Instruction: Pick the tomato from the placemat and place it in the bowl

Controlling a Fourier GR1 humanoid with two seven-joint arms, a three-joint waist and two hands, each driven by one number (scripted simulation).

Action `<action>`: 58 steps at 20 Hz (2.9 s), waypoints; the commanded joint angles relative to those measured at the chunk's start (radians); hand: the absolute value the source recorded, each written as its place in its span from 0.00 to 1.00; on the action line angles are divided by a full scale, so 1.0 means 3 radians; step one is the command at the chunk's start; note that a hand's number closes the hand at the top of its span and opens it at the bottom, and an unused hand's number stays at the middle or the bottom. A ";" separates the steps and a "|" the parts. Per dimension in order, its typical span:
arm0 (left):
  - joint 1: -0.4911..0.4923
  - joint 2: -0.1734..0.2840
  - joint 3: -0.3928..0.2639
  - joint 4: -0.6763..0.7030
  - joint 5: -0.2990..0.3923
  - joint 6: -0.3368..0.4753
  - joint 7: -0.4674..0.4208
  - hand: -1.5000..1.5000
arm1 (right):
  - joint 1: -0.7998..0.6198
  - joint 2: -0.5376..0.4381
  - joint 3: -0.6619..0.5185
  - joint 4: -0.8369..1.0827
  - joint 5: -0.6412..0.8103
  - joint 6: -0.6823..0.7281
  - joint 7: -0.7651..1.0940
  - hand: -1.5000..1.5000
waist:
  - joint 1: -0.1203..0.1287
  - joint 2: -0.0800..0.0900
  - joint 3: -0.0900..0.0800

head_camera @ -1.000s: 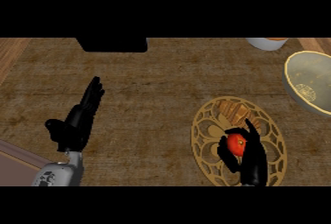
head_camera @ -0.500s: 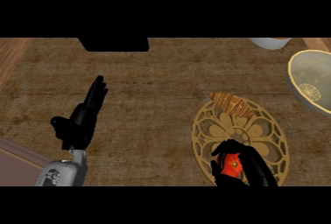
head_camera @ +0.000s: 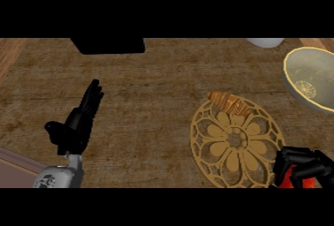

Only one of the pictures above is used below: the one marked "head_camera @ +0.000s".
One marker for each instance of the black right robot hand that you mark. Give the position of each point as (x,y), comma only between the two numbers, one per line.
(305,164)

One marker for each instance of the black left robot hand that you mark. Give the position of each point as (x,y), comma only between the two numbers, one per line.
(79,123)

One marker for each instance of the red tomato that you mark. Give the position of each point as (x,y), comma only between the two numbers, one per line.
(287,177)

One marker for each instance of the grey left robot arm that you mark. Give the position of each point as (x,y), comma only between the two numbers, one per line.
(61,176)

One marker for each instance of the round tan openwork placemat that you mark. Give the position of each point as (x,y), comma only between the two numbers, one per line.
(235,144)

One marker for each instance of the grey bowl with yellow rim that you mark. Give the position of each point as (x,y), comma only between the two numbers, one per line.
(314,79)

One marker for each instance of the mauve flat panel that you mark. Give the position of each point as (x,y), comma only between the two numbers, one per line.
(15,172)

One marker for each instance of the brown striped croissant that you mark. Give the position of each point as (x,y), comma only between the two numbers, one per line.
(229,103)

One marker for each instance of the black box appliance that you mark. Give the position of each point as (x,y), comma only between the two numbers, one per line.
(108,44)

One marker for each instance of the pale grey round object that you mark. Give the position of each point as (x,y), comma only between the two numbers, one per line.
(266,41)

